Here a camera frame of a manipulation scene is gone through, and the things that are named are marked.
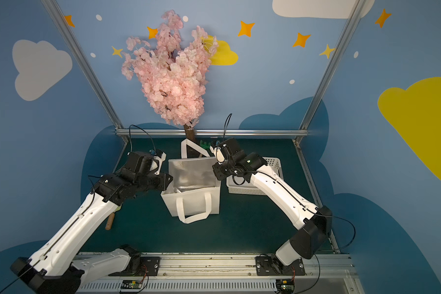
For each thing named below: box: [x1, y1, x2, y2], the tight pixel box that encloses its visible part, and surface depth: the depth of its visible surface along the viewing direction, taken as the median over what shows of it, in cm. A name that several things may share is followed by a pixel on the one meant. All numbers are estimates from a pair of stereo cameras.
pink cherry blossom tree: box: [121, 9, 219, 130], surface depth 72 cm
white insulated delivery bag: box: [160, 138, 222, 224], surface depth 75 cm
